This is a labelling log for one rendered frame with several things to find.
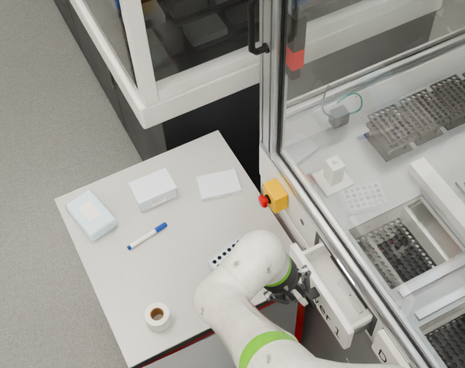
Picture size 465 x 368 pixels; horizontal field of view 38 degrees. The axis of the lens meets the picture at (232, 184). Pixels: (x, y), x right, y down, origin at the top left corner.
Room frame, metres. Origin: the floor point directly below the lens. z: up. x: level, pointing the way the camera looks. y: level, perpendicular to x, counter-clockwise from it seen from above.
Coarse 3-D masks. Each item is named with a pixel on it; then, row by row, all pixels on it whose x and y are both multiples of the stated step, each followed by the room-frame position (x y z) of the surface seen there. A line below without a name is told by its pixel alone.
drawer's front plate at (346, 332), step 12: (300, 252) 0.88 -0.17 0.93; (300, 264) 0.85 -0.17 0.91; (312, 276) 0.80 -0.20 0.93; (324, 288) 0.77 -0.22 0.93; (324, 300) 0.74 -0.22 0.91; (336, 312) 0.70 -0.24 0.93; (336, 324) 0.69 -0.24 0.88; (348, 324) 0.67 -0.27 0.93; (336, 336) 0.68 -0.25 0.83; (348, 336) 0.64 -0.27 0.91
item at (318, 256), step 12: (312, 252) 0.90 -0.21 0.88; (324, 252) 0.92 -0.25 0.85; (312, 264) 0.89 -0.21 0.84; (324, 264) 0.88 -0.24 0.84; (324, 276) 0.85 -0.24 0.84; (336, 276) 0.85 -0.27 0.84; (336, 288) 0.81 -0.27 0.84; (336, 300) 0.77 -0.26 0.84; (348, 300) 0.77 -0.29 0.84; (348, 312) 0.74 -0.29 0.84; (360, 324) 0.68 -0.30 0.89
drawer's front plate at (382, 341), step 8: (376, 336) 0.64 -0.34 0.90; (384, 336) 0.63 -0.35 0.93; (376, 344) 0.63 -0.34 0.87; (384, 344) 0.61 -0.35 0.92; (392, 344) 0.61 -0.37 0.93; (376, 352) 0.63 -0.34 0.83; (384, 352) 0.60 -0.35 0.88; (392, 352) 0.59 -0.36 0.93; (384, 360) 0.60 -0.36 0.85; (392, 360) 0.58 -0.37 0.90; (400, 360) 0.57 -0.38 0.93
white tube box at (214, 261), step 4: (236, 240) 1.00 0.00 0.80; (228, 244) 0.99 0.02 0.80; (232, 244) 0.99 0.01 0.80; (224, 248) 0.98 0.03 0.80; (228, 248) 0.98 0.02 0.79; (232, 248) 0.97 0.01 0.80; (220, 252) 0.97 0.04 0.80; (224, 252) 0.97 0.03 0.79; (228, 252) 0.96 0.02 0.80; (216, 256) 0.95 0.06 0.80; (220, 256) 0.95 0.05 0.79; (224, 256) 0.95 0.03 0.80; (212, 260) 0.94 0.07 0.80; (216, 260) 0.94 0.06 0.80; (220, 260) 0.94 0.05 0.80; (208, 264) 0.94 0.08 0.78; (212, 264) 0.93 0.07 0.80; (216, 264) 0.93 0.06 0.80; (212, 268) 0.92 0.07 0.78
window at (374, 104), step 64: (320, 0) 1.04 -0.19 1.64; (384, 0) 0.88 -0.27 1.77; (448, 0) 0.75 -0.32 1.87; (320, 64) 1.02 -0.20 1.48; (384, 64) 0.85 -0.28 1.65; (448, 64) 0.72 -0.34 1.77; (320, 128) 1.00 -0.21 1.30; (384, 128) 0.81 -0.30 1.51; (448, 128) 0.69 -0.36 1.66; (320, 192) 0.97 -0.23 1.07; (384, 192) 0.78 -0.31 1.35; (448, 192) 0.64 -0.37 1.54; (384, 256) 0.73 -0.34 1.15; (448, 256) 0.60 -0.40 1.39; (448, 320) 0.54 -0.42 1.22
